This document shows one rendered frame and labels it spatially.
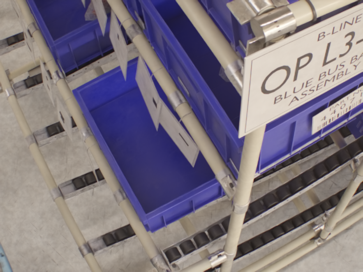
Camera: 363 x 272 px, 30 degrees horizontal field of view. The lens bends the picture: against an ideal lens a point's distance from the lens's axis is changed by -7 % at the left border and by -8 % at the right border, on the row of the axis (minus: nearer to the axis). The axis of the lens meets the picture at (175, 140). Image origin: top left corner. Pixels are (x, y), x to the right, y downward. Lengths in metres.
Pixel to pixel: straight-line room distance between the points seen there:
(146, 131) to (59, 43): 0.31
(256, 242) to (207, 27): 1.07
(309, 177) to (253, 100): 0.81
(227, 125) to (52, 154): 1.46
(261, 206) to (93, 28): 0.59
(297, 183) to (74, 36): 0.65
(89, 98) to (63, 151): 0.86
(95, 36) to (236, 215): 0.65
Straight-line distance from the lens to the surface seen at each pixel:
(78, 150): 2.55
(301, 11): 0.82
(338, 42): 0.92
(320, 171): 1.71
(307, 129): 1.31
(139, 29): 1.51
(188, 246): 1.63
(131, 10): 1.51
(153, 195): 1.67
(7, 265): 1.69
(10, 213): 2.51
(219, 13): 1.01
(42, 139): 2.11
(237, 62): 1.00
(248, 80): 0.85
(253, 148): 1.08
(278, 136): 1.25
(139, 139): 1.73
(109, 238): 1.94
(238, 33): 0.96
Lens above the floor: 2.30
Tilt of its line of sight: 65 degrees down
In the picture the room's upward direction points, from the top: 2 degrees counter-clockwise
